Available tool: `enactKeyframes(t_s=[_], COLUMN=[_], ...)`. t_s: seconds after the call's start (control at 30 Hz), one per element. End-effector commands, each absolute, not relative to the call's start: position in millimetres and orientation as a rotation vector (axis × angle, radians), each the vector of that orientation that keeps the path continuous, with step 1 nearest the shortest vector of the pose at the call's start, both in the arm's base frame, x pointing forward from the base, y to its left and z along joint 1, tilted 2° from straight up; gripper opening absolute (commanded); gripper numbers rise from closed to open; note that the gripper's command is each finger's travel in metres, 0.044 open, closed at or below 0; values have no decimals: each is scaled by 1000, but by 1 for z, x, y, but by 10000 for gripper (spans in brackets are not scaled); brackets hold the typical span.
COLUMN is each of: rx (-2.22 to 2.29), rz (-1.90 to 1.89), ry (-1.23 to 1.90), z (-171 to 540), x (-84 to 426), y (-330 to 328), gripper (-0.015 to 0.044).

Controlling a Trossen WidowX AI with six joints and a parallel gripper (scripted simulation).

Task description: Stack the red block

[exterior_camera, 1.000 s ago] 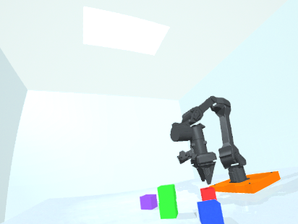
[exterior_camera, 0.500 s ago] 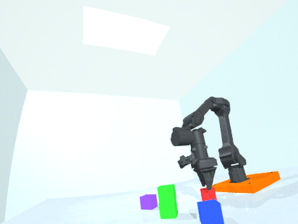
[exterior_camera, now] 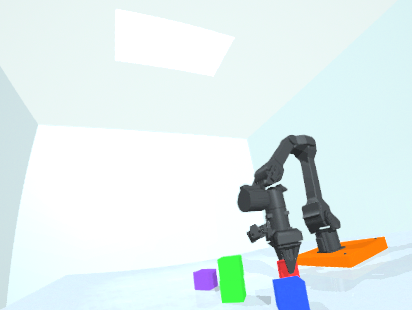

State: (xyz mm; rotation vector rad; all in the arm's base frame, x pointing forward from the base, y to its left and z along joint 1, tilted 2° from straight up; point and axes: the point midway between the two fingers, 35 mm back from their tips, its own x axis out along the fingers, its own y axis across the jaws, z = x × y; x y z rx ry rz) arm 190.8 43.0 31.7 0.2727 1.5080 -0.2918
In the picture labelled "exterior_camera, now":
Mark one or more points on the green block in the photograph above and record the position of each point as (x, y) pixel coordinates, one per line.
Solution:
(233, 291)
(230, 268)

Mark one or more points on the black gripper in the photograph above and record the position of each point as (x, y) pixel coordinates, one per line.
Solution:
(285, 239)

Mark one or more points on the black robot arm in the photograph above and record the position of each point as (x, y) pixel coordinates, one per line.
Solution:
(316, 212)

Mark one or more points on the red block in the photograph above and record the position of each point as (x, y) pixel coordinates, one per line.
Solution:
(283, 272)

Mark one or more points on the purple block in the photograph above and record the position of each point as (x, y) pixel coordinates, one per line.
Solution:
(205, 279)

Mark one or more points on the blue block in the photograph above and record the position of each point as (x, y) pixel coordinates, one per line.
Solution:
(290, 293)

